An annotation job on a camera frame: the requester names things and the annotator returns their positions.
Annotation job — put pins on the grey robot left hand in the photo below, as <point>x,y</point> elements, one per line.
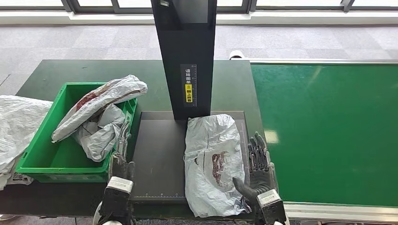
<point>122,169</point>

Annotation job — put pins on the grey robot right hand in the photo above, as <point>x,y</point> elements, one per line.
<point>262,180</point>

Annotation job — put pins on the small plain grey parcel bag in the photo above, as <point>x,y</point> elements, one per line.
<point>99,139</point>

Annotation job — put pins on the wide grey parcel brown print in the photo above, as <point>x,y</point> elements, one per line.
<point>214,139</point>

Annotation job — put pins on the long grey parcel red print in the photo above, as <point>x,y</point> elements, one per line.
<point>102,97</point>

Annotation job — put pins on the green conveyor belt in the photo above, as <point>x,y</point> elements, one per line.
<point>326,124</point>

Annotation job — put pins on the white conveyor roller end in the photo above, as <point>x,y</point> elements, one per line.
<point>237,55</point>

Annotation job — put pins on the white crate label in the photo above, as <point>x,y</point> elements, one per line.
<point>127,115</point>

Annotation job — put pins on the green plastic crate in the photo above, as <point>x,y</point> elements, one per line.
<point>46,158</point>

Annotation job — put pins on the black and yellow column sticker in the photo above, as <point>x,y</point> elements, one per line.
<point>188,86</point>

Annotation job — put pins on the crumpled white woven sack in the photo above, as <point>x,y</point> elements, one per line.
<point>18,124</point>

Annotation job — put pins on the black scanner column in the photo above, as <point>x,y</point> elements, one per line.
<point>184,46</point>

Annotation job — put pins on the white window sill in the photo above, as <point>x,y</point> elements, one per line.
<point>280,18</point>

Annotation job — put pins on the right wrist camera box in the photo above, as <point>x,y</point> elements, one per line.
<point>270,202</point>

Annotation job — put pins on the black scanner base plate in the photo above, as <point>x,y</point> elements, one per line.
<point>158,155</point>

